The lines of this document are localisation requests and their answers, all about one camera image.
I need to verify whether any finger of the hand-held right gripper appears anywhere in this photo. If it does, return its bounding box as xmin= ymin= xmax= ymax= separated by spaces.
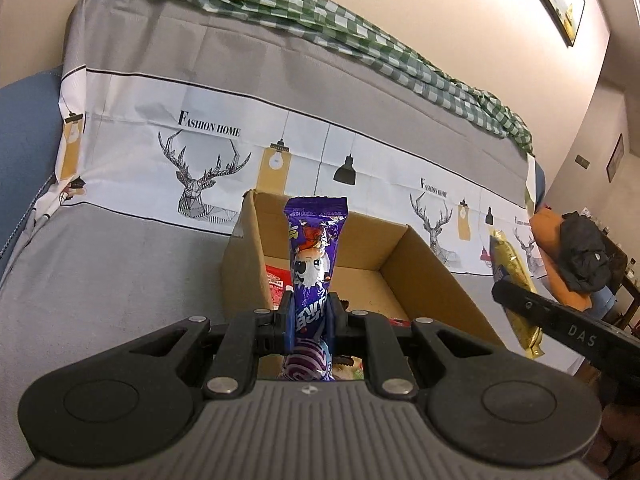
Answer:
xmin=492 ymin=280 xmax=561 ymax=333

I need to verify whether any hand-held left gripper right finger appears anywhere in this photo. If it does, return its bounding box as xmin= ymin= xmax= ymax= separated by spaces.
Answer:
xmin=327 ymin=292 xmax=506 ymax=400

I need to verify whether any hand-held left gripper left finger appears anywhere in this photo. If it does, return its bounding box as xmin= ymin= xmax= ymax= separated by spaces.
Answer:
xmin=125 ymin=292 xmax=293 ymax=400

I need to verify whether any gold snack packet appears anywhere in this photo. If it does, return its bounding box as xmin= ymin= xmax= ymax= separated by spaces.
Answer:
xmin=489 ymin=229 xmax=546 ymax=359

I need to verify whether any purple cartoon snack packet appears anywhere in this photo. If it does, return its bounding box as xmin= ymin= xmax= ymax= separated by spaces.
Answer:
xmin=282 ymin=196 xmax=348 ymax=383

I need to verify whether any brown cardboard box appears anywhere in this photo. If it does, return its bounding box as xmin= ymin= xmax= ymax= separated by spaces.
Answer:
xmin=221 ymin=189 xmax=506 ymax=383

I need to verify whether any red white-label snack packet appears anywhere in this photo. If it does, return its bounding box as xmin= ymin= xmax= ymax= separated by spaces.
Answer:
xmin=265 ymin=267 xmax=293 ymax=311

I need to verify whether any beige green-red snack packet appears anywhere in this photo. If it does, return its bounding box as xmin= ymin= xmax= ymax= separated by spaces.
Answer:
xmin=332 ymin=355 xmax=366 ymax=382

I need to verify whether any wooden side table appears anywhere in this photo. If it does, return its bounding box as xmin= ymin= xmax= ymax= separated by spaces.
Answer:
xmin=600 ymin=232 xmax=640 ymax=333

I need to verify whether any orange cushion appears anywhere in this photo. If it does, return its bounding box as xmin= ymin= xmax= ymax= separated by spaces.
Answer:
xmin=530 ymin=210 xmax=601 ymax=311

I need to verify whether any black garment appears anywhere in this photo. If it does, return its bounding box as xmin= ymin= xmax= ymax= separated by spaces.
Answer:
xmin=559 ymin=210 xmax=628 ymax=293

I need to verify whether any grey deer-print sofa cover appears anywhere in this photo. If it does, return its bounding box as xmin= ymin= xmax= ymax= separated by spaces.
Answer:
xmin=0 ymin=0 xmax=596 ymax=480

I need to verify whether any blue sofa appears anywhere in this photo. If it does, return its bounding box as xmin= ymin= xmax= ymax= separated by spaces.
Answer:
xmin=0 ymin=67 xmax=66 ymax=281

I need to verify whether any green checked cloth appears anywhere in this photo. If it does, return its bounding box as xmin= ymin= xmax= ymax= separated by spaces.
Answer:
xmin=91 ymin=0 xmax=535 ymax=153

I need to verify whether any small dark picture frame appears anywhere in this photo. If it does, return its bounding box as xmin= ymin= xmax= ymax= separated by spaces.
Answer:
xmin=606 ymin=133 xmax=625 ymax=182

